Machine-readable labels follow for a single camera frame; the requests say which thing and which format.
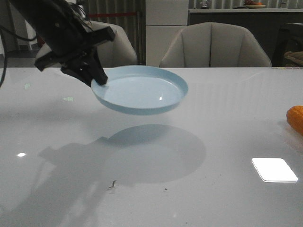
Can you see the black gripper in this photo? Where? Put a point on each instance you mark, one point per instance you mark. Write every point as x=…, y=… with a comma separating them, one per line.
x=71, y=44

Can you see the light blue round plate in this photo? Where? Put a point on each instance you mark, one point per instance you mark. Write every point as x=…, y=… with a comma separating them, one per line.
x=140, y=90

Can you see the orange corn cob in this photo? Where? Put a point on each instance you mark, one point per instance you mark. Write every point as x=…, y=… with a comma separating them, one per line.
x=294, y=117

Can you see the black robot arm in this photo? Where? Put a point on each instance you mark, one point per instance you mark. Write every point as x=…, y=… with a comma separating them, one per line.
x=39, y=13

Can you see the left grey upholstered chair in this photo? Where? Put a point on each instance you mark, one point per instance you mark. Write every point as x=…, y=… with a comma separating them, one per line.
x=118, y=52

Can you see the grey upholstered chair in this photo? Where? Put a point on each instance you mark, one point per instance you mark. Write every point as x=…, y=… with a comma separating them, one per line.
x=214, y=45
x=118, y=52

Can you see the red barrier belt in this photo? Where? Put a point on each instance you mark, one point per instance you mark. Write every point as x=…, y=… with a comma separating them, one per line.
x=126, y=14

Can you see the white cabinet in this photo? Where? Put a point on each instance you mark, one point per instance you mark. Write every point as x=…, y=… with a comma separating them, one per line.
x=163, y=19

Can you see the right grey upholstered chair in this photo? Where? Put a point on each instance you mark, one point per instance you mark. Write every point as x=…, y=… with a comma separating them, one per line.
x=214, y=45

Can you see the fruit bowl on counter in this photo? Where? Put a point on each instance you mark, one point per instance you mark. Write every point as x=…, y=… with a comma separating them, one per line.
x=251, y=4

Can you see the dark counter with white top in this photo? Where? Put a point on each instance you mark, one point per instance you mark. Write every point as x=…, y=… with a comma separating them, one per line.
x=263, y=23

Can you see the dark chair at right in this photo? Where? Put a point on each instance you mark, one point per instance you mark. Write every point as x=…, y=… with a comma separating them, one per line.
x=289, y=38

